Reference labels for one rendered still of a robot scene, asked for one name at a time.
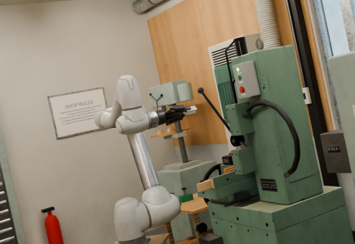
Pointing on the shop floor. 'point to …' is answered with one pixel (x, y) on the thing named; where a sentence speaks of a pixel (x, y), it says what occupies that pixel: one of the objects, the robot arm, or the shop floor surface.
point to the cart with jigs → (194, 209)
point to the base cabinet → (291, 231)
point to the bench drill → (191, 172)
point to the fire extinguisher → (53, 227)
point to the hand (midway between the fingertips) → (189, 110)
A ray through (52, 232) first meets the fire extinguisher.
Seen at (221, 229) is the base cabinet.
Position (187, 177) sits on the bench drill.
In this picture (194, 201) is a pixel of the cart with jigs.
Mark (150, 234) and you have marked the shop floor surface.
